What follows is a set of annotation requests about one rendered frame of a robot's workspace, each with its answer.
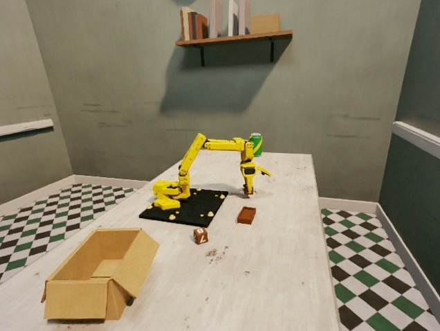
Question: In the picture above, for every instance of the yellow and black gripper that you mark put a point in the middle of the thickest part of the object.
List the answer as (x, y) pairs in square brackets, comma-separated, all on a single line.
[(249, 170)]

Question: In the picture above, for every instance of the green drink can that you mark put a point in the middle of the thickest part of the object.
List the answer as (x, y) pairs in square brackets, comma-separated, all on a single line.
[(256, 140)]

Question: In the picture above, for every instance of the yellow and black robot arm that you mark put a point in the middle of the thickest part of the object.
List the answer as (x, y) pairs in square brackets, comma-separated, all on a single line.
[(168, 193)]

